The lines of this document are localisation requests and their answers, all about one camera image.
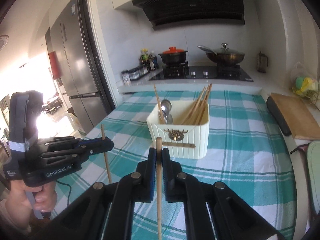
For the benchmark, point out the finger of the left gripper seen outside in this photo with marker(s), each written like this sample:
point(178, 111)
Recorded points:
point(86, 148)

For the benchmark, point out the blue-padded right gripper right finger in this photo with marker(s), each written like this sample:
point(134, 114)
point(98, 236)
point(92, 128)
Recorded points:
point(212, 211)

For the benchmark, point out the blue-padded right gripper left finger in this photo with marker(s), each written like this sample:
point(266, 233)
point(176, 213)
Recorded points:
point(105, 211)

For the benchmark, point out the steel spoon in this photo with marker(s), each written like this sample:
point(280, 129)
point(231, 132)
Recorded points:
point(166, 106)
point(168, 118)

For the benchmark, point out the person left hand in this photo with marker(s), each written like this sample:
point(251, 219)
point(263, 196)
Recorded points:
point(22, 200)

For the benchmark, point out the teal white plaid tablecloth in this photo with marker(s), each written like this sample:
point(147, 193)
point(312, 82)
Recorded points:
point(246, 151)

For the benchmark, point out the white spice jar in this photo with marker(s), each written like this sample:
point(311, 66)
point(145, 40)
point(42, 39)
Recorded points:
point(126, 77)

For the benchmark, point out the red fire extinguisher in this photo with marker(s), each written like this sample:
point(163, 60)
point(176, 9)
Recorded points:
point(55, 67)

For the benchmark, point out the spice jar rack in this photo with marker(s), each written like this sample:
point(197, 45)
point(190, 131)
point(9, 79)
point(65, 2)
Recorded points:
point(138, 72)

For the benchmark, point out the cream utensil holder box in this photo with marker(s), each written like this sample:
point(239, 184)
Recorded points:
point(183, 141)

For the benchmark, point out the sauce bottles group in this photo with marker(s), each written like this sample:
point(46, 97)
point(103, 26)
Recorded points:
point(148, 59)

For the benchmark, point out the black mat under board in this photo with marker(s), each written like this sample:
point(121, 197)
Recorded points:
point(276, 113)

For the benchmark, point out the grey double-door refrigerator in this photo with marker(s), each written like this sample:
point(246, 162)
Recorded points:
point(79, 67)

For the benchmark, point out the light green tray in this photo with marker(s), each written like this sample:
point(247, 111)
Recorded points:
point(313, 163)

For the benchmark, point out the wooden cutting board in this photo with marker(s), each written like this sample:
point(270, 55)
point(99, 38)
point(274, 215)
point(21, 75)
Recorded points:
point(302, 124)

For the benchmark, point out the black clay pot red lid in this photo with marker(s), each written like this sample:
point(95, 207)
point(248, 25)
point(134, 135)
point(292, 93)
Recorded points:
point(173, 56)

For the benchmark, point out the black gas stove top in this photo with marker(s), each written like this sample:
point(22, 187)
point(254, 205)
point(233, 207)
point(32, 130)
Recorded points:
point(183, 71)

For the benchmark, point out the plastic bag with produce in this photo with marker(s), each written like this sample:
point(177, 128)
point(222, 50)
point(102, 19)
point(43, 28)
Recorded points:
point(304, 85)

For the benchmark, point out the wok with glass lid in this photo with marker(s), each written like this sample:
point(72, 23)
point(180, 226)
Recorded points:
point(223, 56)

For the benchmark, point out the dark glass french press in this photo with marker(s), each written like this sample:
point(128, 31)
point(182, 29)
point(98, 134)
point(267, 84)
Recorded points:
point(262, 62)

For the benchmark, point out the black range hood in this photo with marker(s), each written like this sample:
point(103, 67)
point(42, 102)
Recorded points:
point(173, 13)

